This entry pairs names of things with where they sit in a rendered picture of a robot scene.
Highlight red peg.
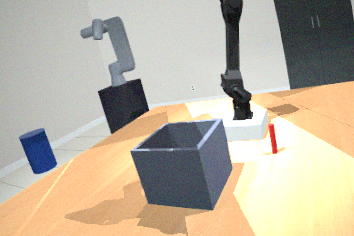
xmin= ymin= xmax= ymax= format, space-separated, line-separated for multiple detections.
xmin=268 ymin=124 xmax=278 ymax=154

